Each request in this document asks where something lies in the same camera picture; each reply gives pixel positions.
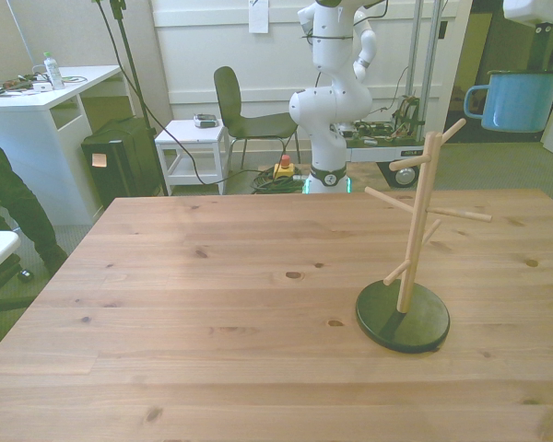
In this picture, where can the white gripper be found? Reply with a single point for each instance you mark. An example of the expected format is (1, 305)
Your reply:
(534, 11)

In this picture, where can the blue enamel mug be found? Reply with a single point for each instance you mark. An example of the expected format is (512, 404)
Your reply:
(516, 103)

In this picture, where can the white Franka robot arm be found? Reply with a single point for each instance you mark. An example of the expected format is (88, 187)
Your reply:
(336, 106)

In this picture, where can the wooden mug tree black base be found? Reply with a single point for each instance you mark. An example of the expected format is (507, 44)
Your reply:
(412, 317)

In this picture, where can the yellow emergency stop button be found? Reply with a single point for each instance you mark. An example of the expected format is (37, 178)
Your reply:
(284, 168)

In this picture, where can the white paper sheet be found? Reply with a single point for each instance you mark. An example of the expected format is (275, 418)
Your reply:
(258, 16)

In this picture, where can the dark plastic chair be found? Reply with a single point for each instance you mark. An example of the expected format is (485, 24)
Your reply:
(239, 115)

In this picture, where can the grey device on stool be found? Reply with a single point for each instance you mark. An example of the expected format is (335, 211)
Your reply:
(206, 121)

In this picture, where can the small white stool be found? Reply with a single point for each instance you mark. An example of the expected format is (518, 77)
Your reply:
(191, 138)

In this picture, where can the black tripod stand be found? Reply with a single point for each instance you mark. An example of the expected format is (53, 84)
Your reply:
(133, 87)

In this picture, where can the orange sticky note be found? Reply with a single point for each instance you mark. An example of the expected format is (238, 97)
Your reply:
(99, 160)

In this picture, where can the clear plastic bottle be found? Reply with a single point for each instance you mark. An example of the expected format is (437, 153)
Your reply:
(54, 71)

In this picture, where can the small white box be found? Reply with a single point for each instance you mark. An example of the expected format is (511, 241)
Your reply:
(41, 86)

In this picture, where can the white desk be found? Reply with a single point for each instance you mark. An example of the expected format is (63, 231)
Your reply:
(37, 138)

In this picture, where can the person in dark trousers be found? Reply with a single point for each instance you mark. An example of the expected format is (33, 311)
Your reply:
(14, 202)

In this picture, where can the black office chair base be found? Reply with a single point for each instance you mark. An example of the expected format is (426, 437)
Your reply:
(4, 285)

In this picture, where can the aluminium frame posts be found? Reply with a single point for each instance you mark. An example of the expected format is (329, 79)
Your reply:
(435, 55)

